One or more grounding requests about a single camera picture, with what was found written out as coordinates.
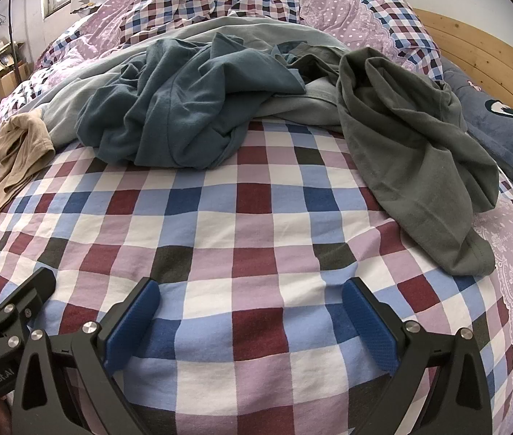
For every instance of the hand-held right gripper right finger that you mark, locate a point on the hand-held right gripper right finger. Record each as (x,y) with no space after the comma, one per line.
(369,326)

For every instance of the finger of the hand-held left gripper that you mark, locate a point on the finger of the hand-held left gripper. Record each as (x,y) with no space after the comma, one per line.
(34,285)

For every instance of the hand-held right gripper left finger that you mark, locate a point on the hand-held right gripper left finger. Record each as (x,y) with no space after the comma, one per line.
(134,321)

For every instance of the beige t-shirt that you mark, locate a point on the beige t-shirt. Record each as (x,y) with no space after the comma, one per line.
(16,154)

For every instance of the checkered bed sheet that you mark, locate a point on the checkered bed sheet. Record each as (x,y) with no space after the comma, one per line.
(247,226)

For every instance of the olive grey t-shirt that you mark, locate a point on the olive grey t-shirt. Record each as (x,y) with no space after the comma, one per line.
(401,145)

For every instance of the plain cardboard box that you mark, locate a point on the plain cardboard box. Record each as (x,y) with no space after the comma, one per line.
(14,79)

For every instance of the teal t-shirt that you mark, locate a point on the teal t-shirt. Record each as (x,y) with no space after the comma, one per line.
(179,104)

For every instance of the blue jeans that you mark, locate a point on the blue jeans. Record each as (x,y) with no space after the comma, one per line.
(501,131)

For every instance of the wooden headboard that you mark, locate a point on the wooden headboard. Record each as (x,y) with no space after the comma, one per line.
(478,50)

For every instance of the light blue garment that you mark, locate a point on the light blue garment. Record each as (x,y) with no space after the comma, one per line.
(247,31)

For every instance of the checkered purple quilt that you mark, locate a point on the checkered purple quilt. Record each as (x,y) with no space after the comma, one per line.
(329,4)

